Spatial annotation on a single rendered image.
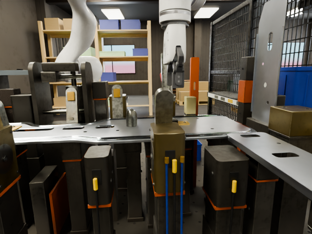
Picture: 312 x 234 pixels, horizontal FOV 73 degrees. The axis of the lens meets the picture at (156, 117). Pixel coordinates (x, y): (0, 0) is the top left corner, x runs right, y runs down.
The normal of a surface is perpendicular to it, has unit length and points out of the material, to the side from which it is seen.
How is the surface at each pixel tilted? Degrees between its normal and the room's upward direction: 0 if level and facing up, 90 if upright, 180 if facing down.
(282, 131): 90
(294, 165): 0
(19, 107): 90
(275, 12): 90
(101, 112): 90
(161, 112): 102
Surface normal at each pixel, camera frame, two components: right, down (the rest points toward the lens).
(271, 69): -0.99, 0.04
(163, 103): 0.11, 0.40
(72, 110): 0.10, 0.00
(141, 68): 0.01, 0.21
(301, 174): -0.01, -0.98
